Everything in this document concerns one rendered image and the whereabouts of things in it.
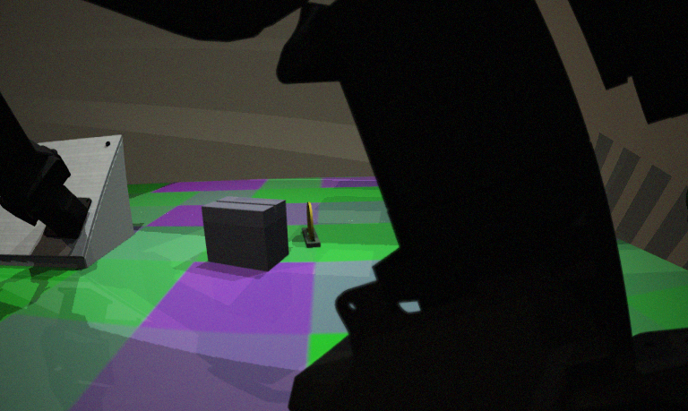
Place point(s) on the gold coin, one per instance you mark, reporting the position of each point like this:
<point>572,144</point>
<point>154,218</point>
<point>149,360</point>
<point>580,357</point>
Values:
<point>310,224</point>

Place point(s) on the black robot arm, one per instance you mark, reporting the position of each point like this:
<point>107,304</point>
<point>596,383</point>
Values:
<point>448,96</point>

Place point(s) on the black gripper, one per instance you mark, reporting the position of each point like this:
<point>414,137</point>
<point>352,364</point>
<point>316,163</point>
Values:
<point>564,205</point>

